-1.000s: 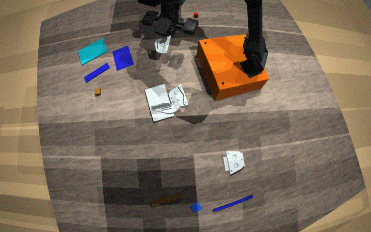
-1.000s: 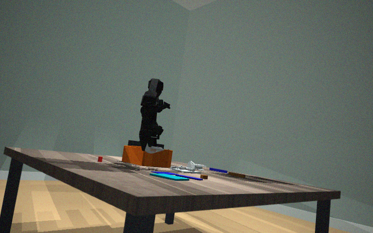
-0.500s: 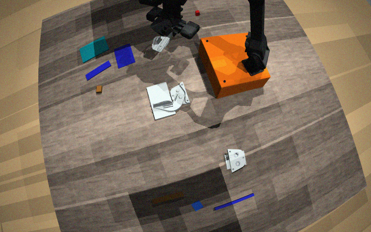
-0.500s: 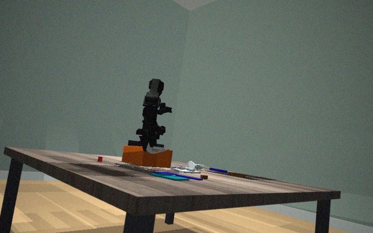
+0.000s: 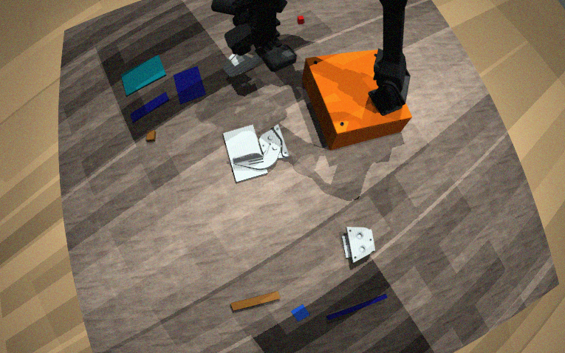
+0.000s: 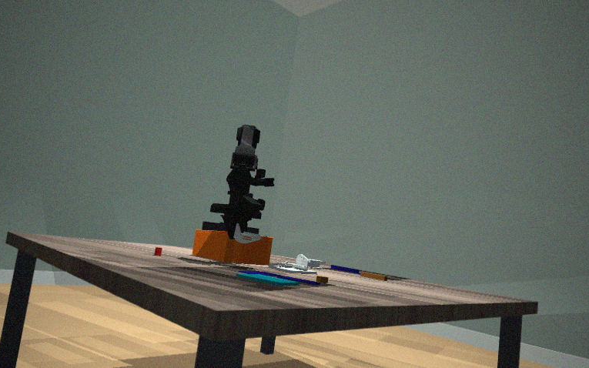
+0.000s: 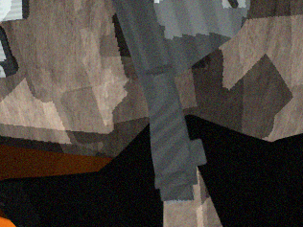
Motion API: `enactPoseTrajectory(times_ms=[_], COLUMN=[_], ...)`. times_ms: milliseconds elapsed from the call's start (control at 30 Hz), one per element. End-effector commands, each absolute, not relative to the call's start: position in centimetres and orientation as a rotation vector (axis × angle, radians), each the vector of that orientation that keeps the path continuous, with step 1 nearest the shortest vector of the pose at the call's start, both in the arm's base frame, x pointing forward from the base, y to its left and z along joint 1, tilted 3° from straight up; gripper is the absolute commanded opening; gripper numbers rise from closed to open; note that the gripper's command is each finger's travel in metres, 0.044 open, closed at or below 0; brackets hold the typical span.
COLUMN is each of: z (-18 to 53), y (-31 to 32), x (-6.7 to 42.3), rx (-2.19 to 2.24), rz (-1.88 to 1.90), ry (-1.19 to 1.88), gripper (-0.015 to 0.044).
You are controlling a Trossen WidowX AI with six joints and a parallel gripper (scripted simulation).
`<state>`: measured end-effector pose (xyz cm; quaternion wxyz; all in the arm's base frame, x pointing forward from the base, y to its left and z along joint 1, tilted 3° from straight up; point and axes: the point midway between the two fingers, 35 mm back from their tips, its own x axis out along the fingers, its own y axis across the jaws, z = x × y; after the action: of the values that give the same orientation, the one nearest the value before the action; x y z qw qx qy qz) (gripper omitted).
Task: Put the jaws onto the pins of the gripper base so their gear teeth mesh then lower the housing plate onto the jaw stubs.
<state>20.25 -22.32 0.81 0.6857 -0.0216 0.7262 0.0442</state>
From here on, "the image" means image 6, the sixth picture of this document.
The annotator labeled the orange flat bar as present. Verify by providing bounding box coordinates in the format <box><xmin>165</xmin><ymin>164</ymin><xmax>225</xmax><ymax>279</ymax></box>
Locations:
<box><xmin>360</xmin><ymin>272</ymin><xmax>387</xmax><ymax>281</ymax></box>

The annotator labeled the blue thin bar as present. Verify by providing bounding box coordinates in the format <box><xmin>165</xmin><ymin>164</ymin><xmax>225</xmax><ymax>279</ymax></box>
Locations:
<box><xmin>331</xmin><ymin>265</ymin><xmax>360</xmax><ymax>273</ymax></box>

